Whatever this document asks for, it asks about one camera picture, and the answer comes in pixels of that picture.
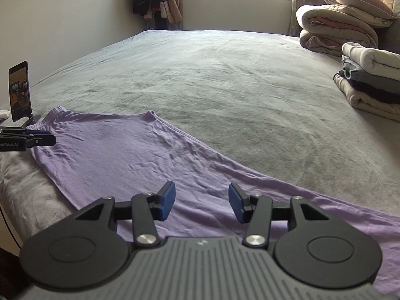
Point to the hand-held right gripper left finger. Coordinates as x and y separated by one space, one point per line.
168 200

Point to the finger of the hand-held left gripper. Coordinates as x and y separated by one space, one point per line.
43 140
18 132

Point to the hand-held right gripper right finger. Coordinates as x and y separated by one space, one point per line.
236 203

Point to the purple pants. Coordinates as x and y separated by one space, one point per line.
125 156

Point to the pink hanging clothes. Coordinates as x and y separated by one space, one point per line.
172 11

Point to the white crumpled cloth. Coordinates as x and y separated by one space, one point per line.
4 114

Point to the smartphone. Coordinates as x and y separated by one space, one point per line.
20 92

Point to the bed with grey sheet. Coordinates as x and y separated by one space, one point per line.
218 84

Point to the person's dark fuzzy clothing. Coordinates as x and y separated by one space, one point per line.
7 275

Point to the folded beige garment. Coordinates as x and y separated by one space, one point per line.
362 101

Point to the folded black garment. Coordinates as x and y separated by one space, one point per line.
375 92

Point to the folded grey knit garment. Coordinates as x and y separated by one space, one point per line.
368 78

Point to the folded white garment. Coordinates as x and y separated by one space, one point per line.
372 57

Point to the folded beige pink quilt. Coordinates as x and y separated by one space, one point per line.
331 28

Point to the quilted grey headboard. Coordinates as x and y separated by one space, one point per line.
389 3

